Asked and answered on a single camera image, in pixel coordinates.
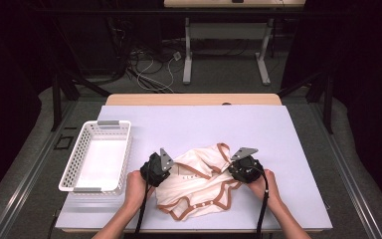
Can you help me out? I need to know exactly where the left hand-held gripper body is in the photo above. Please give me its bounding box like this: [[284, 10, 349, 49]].
[[139, 147, 175, 187]]

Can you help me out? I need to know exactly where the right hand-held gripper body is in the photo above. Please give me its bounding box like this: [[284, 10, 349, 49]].
[[228, 147, 265, 184]]

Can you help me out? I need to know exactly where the cream baby bodysuit brown trim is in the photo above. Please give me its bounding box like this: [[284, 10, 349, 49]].
[[154, 142, 243, 222]]

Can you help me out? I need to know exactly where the white perforated plastic basket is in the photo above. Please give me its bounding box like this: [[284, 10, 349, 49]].
[[58, 119, 133, 196]]

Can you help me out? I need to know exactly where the person's left hand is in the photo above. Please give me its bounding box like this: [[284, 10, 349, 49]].
[[122, 169, 155, 213]]

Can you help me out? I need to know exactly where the person's right hand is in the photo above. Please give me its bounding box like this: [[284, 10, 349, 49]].
[[247, 168, 282, 209]]

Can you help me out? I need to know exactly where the light wooden table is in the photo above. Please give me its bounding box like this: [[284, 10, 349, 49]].
[[61, 93, 327, 233]]

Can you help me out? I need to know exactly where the black metal stand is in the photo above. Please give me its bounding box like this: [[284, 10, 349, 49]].
[[277, 71, 334, 135], [50, 71, 112, 132]]

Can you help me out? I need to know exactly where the white-legged wooden desk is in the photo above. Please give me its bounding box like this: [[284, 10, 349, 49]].
[[163, 0, 306, 87]]

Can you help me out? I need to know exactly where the dark curtain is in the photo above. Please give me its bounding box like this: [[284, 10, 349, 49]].
[[280, 0, 382, 213], [0, 0, 44, 207]]

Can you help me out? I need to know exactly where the black horizontal bar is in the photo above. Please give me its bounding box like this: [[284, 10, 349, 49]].
[[26, 8, 346, 16]]

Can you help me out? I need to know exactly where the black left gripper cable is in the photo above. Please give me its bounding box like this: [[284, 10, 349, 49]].
[[133, 170, 151, 239]]

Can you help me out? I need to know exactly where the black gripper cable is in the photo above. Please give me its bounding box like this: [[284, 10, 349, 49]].
[[256, 167, 271, 239], [133, 170, 151, 239]]

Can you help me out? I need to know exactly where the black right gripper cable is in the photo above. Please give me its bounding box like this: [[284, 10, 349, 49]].
[[256, 167, 271, 239]]

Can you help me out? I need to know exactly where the aluminium floor rail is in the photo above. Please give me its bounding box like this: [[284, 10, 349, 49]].
[[0, 99, 79, 239], [307, 103, 382, 239]]

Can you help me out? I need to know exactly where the white floor cable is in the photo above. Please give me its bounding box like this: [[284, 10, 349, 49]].
[[135, 58, 177, 94]]

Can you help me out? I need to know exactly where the bundle of black cables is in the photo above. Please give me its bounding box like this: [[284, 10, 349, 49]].
[[105, 16, 167, 93]]

